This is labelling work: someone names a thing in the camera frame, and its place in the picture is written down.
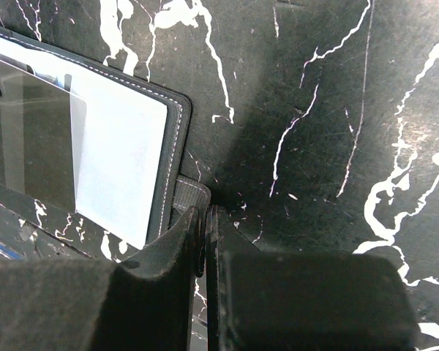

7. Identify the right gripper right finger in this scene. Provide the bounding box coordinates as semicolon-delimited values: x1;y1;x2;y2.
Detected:
206;205;420;350

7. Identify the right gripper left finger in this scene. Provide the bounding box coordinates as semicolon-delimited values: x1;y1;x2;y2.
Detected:
0;207;203;350

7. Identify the black leather card holder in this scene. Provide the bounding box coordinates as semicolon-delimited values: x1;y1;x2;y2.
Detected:
0;27;211;261

